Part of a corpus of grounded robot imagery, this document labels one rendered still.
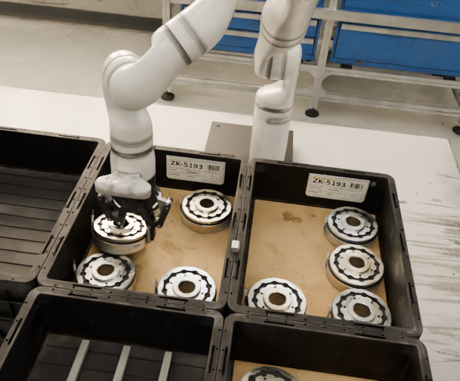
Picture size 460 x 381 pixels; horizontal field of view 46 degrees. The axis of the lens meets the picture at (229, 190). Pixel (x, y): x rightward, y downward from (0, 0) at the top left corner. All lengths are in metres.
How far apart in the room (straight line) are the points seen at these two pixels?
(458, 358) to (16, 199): 0.94
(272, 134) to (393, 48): 1.72
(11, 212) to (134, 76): 0.49
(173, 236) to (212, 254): 0.09
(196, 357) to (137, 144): 0.35
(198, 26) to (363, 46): 2.17
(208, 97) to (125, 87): 2.37
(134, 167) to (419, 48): 2.28
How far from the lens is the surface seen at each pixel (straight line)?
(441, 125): 3.29
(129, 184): 0.87
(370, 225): 1.12
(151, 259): 1.03
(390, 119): 3.21
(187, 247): 1.05
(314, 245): 1.09
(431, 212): 1.47
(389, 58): 2.98
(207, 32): 0.82
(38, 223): 1.14
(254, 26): 2.89
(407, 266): 0.97
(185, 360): 0.90
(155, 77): 0.81
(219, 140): 1.47
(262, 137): 1.32
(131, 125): 0.85
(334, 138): 1.64
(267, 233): 1.10
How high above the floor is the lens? 1.59
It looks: 40 degrees down
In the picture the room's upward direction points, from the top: 5 degrees clockwise
